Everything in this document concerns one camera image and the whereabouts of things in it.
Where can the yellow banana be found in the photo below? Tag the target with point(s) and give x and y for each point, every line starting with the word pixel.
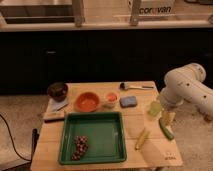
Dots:
pixel 143 136

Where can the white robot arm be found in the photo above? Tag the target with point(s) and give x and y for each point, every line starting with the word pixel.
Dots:
pixel 186 84

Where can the red bowl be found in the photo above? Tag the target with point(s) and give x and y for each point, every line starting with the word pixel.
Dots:
pixel 87 102

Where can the dark brown bowl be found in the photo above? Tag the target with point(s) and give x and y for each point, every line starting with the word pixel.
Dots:
pixel 58 91

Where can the small orange cup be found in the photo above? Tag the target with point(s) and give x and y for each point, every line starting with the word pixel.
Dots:
pixel 110 99

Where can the black bristle brush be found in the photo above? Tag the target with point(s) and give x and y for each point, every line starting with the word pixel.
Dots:
pixel 125 86

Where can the blue sponge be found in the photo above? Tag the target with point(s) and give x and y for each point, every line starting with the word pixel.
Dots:
pixel 128 101

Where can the light green cup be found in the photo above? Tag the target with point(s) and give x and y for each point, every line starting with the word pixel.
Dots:
pixel 155 108

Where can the grey blue cloth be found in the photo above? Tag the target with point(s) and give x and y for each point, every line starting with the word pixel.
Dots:
pixel 55 106

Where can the green plastic tray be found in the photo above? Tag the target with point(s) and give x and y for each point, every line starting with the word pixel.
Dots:
pixel 105 134

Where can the wooden block brush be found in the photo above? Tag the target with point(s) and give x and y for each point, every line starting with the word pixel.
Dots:
pixel 53 116

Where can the bunch of red grapes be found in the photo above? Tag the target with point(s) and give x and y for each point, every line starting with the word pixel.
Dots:
pixel 81 143

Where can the green cucumber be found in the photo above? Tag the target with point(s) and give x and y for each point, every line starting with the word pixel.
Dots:
pixel 165 131

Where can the white cardboard box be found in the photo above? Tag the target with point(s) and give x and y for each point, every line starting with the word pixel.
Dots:
pixel 156 7

